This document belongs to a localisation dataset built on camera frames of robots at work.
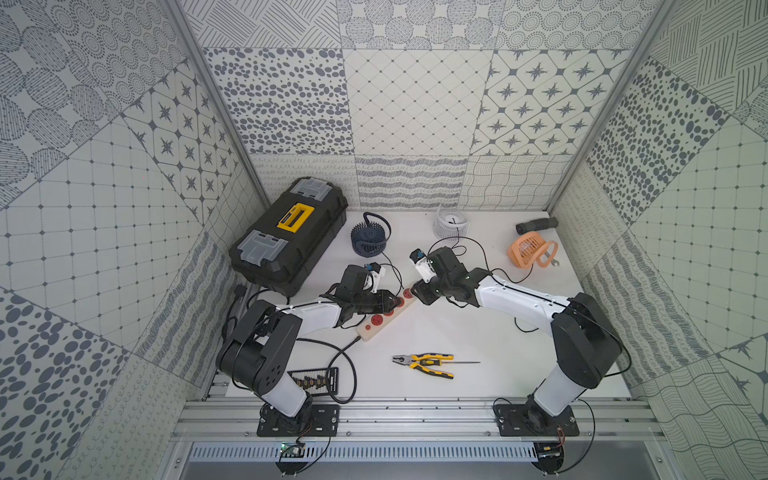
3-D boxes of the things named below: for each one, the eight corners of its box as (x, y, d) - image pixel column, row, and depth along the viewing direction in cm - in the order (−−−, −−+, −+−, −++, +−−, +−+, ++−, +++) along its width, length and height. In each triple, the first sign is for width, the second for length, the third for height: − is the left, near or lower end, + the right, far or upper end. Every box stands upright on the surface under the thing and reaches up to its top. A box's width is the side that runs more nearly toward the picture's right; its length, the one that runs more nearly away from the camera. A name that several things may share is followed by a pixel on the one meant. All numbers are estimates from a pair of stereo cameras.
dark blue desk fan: (345, 251, 110) (343, 240, 104) (364, 222, 119) (363, 211, 114) (377, 262, 106) (376, 251, 101) (394, 232, 116) (394, 220, 111)
